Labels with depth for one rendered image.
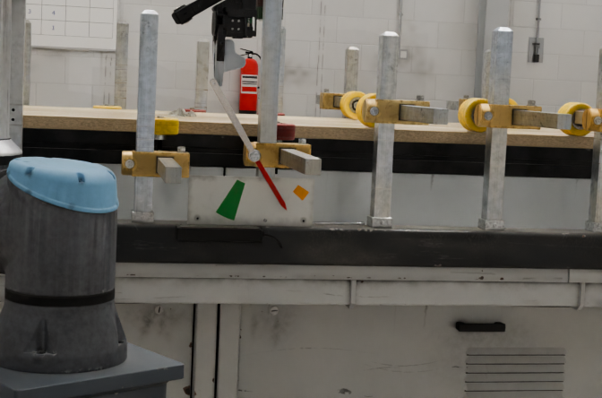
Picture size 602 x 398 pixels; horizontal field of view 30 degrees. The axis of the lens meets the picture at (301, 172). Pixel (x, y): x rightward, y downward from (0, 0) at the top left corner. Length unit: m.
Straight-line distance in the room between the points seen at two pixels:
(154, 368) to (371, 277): 0.94
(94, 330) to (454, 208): 1.29
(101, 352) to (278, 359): 1.14
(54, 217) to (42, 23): 7.90
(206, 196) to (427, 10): 7.65
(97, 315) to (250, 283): 0.85
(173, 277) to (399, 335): 0.63
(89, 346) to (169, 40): 7.95
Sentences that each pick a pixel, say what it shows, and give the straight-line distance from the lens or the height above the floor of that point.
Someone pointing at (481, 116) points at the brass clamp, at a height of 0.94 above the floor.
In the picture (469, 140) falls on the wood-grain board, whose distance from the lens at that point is 2.65.
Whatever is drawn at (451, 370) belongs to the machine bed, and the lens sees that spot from 2.76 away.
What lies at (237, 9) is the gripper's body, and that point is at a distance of 2.20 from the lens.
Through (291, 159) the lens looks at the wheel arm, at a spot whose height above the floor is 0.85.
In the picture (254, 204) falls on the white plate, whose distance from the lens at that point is 2.31.
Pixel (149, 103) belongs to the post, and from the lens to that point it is 2.28.
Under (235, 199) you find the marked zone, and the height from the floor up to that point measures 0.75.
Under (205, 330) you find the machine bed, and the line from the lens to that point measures 2.58.
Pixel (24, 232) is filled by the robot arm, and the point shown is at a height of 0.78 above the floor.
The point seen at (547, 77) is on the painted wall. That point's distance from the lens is 10.22.
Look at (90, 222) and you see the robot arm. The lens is 1.53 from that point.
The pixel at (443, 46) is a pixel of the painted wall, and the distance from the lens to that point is 9.88.
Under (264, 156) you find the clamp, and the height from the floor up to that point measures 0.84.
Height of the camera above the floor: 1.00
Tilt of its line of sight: 5 degrees down
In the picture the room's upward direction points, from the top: 3 degrees clockwise
